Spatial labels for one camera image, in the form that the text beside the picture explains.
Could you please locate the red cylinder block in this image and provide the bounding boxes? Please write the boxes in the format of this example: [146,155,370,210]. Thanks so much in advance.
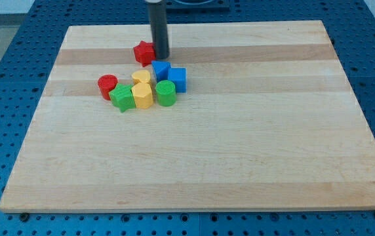
[98,74,118,100]

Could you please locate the green star block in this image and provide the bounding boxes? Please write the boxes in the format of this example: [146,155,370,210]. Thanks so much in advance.
[109,83,136,113]

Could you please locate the green cylinder block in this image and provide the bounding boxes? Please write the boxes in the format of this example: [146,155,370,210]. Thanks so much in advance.
[155,80,176,107]

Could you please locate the blue cube block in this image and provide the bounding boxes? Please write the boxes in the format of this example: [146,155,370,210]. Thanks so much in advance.
[168,68,187,93]

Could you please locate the yellow heart block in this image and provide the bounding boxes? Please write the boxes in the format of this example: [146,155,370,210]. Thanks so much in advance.
[131,69,151,85]

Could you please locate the red star block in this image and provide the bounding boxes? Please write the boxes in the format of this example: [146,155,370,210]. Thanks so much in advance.
[133,41,156,67]

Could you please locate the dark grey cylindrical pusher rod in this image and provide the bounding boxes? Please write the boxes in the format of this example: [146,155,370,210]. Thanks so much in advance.
[146,0,170,59]

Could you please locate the light wooden board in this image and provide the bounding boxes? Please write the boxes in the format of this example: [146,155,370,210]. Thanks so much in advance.
[0,20,375,213]

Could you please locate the blue triangle block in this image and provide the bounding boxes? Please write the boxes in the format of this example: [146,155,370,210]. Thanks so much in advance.
[151,60,171,82]

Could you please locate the yellow pentagon block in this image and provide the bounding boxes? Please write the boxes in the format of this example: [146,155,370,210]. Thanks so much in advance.
[131,83,153,109]

